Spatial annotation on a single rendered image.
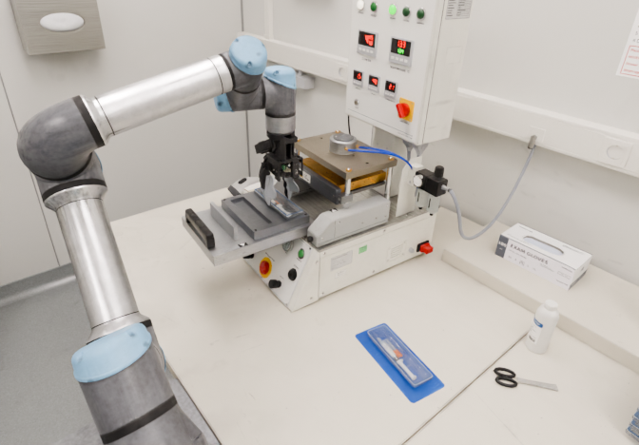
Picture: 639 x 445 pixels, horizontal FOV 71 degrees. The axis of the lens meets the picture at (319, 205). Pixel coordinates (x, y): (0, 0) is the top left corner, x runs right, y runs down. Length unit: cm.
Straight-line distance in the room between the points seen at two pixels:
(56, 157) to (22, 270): 190
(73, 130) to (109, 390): 42
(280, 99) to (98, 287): 56
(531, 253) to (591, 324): 25
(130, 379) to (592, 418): 94
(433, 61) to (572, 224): 72
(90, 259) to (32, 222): 172
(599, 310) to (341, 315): 69
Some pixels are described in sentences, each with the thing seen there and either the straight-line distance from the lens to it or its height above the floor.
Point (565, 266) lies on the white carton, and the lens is 143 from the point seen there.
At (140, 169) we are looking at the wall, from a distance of 267.
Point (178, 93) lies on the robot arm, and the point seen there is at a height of 136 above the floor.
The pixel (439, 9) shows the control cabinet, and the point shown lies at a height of 150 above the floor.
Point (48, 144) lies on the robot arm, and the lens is 88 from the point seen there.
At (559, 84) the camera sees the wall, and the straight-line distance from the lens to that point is 154.
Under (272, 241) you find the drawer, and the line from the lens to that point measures 115.
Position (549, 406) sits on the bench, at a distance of 119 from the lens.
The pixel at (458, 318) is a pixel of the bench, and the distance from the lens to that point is 131.
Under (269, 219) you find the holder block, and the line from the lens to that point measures 117.
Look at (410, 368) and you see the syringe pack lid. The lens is 112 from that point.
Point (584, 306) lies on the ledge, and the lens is 143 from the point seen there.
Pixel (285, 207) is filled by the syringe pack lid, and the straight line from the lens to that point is 120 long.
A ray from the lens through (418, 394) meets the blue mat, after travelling 110.
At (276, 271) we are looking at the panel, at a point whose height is 81.
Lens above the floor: 160
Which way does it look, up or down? 29 degrees down
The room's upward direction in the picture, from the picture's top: 2 degrees clockwise
